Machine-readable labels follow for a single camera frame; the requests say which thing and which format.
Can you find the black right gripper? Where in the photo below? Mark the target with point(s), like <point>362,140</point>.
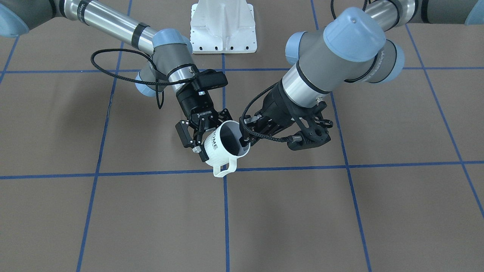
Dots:
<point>193,102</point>

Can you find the white pedestal base column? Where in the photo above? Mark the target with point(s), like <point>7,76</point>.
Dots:
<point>223,27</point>

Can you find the white HOME mug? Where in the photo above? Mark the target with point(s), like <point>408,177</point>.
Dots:
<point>223,148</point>

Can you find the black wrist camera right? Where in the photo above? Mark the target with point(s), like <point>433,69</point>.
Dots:
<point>208,80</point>

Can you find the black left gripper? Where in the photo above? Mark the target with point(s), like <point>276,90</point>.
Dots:
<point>278,107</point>

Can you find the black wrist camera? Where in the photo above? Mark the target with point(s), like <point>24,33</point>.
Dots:
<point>314,128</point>
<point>208,80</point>

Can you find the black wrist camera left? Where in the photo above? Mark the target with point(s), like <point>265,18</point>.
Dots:
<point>314,128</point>

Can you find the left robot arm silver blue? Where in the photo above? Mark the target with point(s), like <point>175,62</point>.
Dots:
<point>352,48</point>

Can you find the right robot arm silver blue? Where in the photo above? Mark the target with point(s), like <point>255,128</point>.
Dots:
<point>168,54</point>

